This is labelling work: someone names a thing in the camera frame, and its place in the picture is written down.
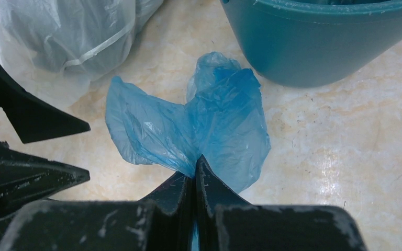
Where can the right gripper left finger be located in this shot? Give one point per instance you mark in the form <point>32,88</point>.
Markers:
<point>159,221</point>

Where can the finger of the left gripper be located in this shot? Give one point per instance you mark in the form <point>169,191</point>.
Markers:
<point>26,178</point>
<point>33,119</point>

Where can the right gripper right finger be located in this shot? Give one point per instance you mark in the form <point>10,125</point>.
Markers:
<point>225,221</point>

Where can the blue plastic trash bag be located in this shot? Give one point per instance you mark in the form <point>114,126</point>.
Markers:
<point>222,120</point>

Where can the teal plastic trash bin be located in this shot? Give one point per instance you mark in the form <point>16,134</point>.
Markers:
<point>313,43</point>

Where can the translucent white bag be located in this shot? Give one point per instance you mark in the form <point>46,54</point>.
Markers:
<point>55,49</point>

